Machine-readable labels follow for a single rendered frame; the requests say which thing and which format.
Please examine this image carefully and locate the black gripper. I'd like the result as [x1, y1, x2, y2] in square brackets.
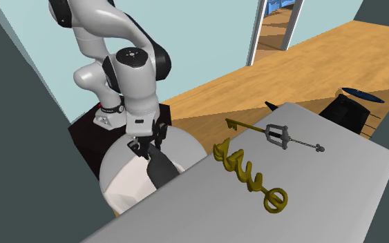
[127, 123, 168, 159]

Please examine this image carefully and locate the gold wavy key ornament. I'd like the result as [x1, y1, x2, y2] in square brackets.
[213, 137, 289, 215]

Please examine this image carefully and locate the small black pointed object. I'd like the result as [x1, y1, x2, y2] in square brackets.
[264, 100, 279, 113]

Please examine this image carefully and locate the gold key with grey guard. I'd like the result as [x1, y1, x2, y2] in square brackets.
[225, 117, 326, 153]

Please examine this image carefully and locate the grey framed doorway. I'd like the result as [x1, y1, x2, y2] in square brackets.
[245, 0, 305, 67]

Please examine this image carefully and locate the black box shaped object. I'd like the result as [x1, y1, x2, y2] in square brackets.
[318, 93, 372, 136]

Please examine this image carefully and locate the dark blue oval object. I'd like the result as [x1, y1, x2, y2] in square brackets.
[341, 87, 386, 104]

